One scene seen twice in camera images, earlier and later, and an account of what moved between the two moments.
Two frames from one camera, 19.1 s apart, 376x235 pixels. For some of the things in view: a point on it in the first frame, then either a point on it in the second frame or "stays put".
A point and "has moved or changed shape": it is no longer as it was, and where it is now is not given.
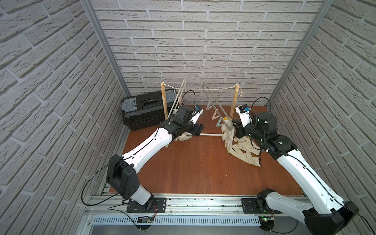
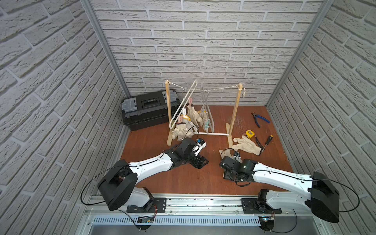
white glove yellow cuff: (185, 136) has moved or changed shape
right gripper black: (238, 129) to (226, 176)
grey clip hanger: (214, 102) to (210, 118)
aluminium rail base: (103, 214) stays put
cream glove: (227, 135) to (204, 115)
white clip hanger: (175, 108) to (180, 110)
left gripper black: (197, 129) to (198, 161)
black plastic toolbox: (147, 110) stays put
